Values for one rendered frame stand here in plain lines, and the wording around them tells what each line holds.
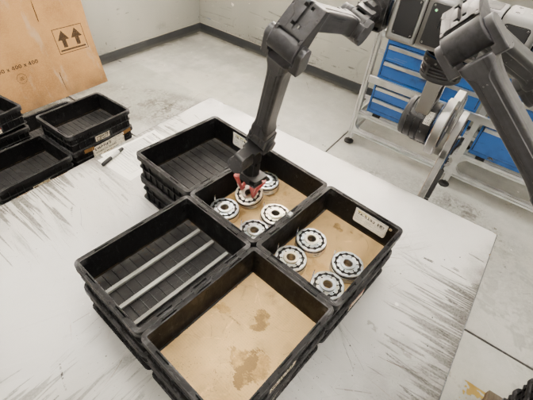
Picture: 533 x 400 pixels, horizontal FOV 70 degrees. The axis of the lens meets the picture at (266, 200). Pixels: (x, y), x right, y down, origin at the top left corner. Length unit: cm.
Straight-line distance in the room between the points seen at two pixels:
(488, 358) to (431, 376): 107
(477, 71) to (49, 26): 342
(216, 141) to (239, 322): 86
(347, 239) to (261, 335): 47
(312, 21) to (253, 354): 81
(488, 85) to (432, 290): 87
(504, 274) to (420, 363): 156
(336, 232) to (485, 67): 76
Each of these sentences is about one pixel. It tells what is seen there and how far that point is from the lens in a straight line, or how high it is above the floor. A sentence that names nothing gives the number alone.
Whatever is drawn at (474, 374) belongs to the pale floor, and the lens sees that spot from 229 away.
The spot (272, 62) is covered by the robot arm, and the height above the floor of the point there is 143.
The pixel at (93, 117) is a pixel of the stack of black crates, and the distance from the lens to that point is 255.
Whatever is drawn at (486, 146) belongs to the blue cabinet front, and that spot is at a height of 42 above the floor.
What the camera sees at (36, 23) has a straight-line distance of 376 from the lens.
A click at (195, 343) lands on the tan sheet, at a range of 107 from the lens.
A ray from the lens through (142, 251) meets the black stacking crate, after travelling 126.
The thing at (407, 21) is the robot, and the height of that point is 144.
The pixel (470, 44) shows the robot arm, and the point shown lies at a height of 157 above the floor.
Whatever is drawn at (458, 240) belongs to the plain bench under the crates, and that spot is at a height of 70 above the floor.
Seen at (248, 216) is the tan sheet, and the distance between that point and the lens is 134.
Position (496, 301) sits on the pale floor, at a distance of 262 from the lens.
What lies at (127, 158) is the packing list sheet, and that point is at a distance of 183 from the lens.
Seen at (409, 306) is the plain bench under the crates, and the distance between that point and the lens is 142.
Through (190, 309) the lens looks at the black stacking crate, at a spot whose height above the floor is 89.
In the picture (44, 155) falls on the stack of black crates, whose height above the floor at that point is 38.
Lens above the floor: 180
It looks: 44 degrees down
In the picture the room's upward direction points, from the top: 7 degrees clockwise
